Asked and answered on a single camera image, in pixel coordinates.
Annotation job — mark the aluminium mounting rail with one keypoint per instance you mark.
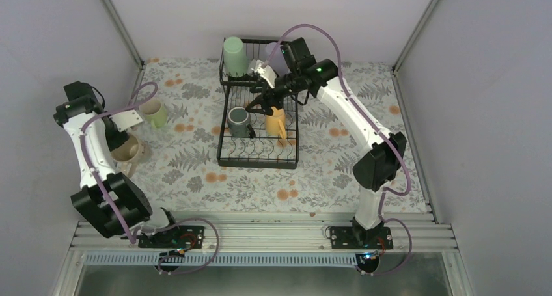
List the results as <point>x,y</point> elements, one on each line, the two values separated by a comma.
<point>305,232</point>

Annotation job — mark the dark green ceramic mug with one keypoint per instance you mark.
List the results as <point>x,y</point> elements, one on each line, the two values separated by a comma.
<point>239,123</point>

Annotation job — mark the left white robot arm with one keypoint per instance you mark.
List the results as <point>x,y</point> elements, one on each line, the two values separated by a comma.
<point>107,198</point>

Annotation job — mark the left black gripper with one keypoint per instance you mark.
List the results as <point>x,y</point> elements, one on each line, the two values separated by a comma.
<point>113,143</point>

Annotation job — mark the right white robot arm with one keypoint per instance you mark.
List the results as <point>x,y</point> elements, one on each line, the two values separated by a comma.
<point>383,150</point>

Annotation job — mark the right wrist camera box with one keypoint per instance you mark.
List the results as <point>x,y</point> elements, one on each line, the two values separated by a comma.
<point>257,68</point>

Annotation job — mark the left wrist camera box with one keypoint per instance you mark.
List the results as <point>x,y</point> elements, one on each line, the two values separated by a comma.
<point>126,119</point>

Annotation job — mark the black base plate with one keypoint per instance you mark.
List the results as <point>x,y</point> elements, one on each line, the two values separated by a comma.
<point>181,237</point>
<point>345,238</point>

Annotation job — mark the black wire dish rack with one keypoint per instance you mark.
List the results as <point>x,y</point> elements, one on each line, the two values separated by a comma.
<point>263,151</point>

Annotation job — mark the beige floral ceramic mug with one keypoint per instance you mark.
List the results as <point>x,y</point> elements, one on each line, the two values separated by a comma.
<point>130,155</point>

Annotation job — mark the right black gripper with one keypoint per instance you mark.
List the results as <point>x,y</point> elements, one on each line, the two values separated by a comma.
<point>262,99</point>

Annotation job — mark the mint green plastic tumbler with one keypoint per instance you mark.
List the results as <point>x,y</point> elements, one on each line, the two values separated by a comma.
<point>235,59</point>

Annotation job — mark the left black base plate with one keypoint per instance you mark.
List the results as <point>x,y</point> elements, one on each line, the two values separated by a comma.
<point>181,237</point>

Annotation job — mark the yellow ceramic mug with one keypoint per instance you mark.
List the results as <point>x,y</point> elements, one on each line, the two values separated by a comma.
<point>275,124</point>

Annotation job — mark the white slotted cable duct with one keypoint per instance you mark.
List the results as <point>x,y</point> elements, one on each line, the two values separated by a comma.
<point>196,259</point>

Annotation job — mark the lavender plastic tumbler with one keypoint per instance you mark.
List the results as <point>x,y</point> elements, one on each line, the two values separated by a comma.
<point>277,62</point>

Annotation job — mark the light green ceramic mug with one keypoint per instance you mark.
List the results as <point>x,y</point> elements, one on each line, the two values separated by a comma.
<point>154,112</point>

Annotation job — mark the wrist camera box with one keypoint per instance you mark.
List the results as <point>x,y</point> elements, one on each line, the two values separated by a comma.
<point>126,119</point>
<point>257,68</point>

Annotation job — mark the floral patterned table mat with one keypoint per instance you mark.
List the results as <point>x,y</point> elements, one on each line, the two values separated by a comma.
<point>183,173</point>

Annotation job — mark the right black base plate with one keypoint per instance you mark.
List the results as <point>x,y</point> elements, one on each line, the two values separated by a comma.
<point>345,238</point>

